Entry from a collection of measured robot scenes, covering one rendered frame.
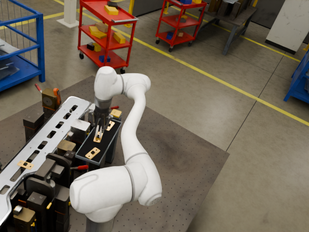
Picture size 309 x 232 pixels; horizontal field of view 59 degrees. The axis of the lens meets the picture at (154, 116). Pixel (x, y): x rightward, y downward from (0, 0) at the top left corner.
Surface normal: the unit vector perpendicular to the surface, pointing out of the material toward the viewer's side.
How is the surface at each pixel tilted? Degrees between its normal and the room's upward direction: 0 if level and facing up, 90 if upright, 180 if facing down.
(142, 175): 16
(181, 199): 0
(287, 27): 90
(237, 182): 0
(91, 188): 27
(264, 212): 0
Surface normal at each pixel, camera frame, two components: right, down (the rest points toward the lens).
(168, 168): 0.22, -0.76
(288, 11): -0.51, 0.45
